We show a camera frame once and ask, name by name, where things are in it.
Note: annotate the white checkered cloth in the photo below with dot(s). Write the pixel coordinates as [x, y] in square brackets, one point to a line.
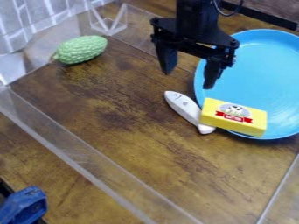
[23, 17]

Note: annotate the white wooden fish toy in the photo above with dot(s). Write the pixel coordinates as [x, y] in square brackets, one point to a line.
[187, 109]

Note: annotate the green bumpy gourd toy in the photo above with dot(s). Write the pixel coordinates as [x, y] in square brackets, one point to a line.
[80, 49]

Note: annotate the blue round plastic tray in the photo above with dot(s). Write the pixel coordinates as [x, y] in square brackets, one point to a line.
[262, 80]

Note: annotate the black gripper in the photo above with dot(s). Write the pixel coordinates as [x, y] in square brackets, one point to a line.
[192, 33]

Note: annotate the clear acrylic barrier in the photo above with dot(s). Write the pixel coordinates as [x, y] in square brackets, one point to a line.
[132, 194]

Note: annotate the clear acrylic corner bracket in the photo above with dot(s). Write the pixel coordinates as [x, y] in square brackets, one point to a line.
[107, 16]

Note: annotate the yellow butter block toy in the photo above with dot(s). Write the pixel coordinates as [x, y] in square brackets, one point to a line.
[234, 117]

